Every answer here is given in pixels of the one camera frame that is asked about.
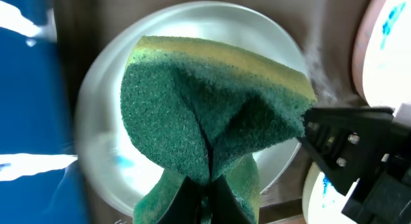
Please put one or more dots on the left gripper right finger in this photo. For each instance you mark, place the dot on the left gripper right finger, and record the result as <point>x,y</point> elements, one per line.
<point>224,207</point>

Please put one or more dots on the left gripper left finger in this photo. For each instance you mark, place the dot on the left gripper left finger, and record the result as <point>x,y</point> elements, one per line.
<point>185,206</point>

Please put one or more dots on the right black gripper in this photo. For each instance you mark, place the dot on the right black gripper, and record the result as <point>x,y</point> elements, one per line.
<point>367,143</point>

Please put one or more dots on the white plate blue stain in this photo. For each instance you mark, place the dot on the white plate blue stain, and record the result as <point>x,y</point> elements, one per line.
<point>118,172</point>
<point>381,54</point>

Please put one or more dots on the green yellow sponge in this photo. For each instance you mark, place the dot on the green yellow sponge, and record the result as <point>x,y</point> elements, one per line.
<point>200,109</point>

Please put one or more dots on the blue water tray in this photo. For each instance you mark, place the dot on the blue water tray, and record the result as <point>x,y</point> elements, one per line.
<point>40,178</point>

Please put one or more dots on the white plate blue stain front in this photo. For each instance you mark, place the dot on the white plate blue stain front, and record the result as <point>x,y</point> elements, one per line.
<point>381,54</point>

